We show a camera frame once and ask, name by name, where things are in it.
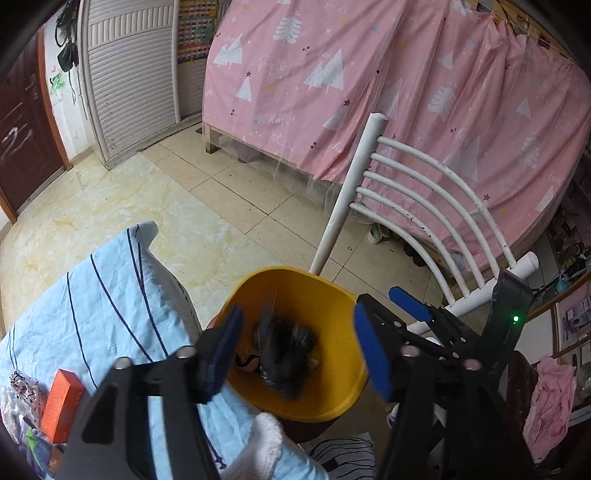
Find white louvered wardrobe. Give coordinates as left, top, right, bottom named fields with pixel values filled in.
left=76, top=0, right=206, bottom=169

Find colourful grid wall poster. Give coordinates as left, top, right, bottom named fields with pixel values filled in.
left=178, top=0, right=229, bottom=65

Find dark brown door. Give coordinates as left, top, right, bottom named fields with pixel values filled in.
left=0, top=28, right=70, bottom=222

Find cluttered wooden desk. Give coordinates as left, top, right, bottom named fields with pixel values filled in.
left=526, top=171, right=591, bottom=356

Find black hanging bag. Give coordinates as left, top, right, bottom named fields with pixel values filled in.
left=55, top=0, right=81, bottom=72

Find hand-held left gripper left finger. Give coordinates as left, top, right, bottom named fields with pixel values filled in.
left=60, top=305, right=245, bottom=480

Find white slatted chair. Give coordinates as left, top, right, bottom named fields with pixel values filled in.
left=308, top=113, right=540, bottom=335

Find green blue packet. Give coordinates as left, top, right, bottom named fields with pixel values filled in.
left=21, top=427, right=65, bottom=476

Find dark sock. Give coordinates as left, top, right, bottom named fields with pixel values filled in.
left=252, top=300, right=319, bottom=400

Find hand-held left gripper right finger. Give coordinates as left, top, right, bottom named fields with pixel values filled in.
left=353, top=294, right=542, bottom=480

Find light blue striped tablecloth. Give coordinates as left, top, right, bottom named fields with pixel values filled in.
left=0, top=220, right=331, bottom=480

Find black shoes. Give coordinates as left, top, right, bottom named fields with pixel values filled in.
left=403, top=237, right=428, bottom=267

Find wooden bed frame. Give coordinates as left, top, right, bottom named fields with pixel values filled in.
left=202, top=121, right=324, bottom=183

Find white printed packet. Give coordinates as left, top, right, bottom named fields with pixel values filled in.
left=2, top=370, right=49, bottom=435

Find black striped white cloth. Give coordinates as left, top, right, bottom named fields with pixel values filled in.
left=308, top=433, right=376, bottom=480

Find pink tree-print curtain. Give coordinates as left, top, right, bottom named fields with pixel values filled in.
left=202, top=0, right=587, bottom=268

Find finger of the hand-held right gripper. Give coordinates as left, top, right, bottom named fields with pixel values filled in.
left=389, top=286, right=497, bottom=356

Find person's left hand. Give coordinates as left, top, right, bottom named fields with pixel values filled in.
left=252, top=412, right=284, bottom=480

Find orange box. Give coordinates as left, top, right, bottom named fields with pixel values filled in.
left=41, top=368, right=86, bottom=444

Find yellow plastic bin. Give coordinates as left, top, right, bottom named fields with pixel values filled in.
left=213, top=267, right=371, bottom=422

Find pink cloth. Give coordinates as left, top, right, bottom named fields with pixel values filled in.
left=522, top=355, right=575, bottom=464

